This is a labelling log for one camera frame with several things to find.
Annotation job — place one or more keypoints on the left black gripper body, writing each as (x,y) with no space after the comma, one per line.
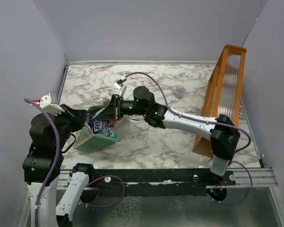
(69,121)

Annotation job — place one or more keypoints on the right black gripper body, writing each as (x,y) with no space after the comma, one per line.
(125,108)

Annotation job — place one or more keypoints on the green paper gift bag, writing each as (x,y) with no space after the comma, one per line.
(87,141)

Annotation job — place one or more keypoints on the purple snack packet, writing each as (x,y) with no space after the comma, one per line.
(97,125)

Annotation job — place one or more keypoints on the teal snack packet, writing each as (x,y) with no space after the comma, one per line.
(108,132)

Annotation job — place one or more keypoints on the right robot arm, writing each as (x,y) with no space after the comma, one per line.
(220,131)

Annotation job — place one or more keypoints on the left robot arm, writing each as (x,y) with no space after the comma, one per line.
(49,134)

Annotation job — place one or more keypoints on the small clear plastic cup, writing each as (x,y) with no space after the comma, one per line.
(179,92)

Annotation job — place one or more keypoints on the orange wooden rack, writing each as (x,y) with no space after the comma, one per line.
(224,89)

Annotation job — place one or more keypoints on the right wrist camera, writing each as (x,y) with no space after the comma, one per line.
(119,84)

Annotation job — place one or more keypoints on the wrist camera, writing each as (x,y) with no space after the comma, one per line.
(49,103)
(119,84)

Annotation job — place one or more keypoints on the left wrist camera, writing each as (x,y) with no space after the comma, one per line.
(49,103)

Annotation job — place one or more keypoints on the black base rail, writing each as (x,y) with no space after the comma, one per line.
(151,182)

